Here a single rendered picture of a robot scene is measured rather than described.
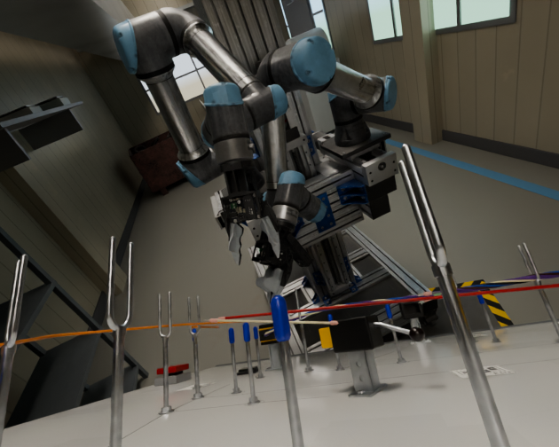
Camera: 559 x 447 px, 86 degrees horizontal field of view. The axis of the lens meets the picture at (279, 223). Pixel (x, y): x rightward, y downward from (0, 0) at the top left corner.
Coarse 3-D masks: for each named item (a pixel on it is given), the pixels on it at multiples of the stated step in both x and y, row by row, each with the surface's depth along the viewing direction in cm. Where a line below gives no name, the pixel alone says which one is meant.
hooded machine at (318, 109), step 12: (300, 36) 444; (324, 36) 443; (336, 60) 451; (312, 96) 464; (324, 96) 469; (312, 108) 472; (324, 108) 477; (312, 120) 484; (324, 120) 485; (324, 132) 494
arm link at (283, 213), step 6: (276, 210) 81; (282, 210) 80; (288, 210) 80; (294, 210) 81; (276, 216) 80; (282, 216) 80; (288, 216) 80; (294, 216) 81; (288, 222) 80; (294, 222) 81
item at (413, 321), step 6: (402, 306) 72; (408, 306) 74; (414, 306) 74; (420, 306) 71; (402, 312) 72; (408, 312) 74; (414, 312) 73; (420, 312) 71; (408, 318) 71; (414, 318) 72; (414, 324) 74; (414, 342) 71
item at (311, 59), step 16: (288, 48) 78; (304, 48) 74; (320, 48) 77; (272, 64) 82; (288, 64) 78; (304, 64) 75; (320, 64) 77; (336, 64) 87; (272, 80) 84; (288, 80) 81; (304, 80) 78; (320, 80) 78; (336, 80) 87; (352, 80) 92; (368, 80) 100; (384, 80) 105; (352, 96) 98; (368, 96) 102; (384, 96) 104; (368, 112) 114
